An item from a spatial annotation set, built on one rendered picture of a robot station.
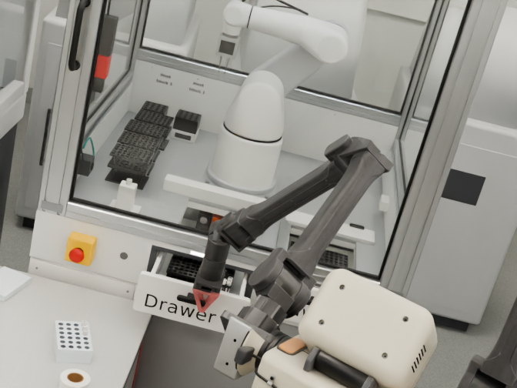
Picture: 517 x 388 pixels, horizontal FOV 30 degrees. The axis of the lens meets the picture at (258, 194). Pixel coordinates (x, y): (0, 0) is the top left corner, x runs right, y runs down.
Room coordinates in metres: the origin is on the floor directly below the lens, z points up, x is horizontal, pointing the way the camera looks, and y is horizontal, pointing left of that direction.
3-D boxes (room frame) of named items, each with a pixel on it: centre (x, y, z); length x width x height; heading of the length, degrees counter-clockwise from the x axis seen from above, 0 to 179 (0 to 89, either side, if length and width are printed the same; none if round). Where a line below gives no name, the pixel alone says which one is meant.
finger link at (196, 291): (2.11, 0.07, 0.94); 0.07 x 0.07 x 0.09; 89
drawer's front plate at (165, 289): (2.15, 0.10, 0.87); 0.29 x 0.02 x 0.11; 90
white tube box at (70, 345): (1.99, 0.35, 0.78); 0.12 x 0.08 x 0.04; 20
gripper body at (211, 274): (2.11, 0.06, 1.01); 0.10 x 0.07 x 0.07; 179
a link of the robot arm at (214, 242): (2.11, 0.06, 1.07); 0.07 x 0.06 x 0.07; 4
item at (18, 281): (2.19, 0.59, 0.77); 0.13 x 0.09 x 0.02; 165
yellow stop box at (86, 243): (2.28, 0.43, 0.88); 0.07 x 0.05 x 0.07; 90
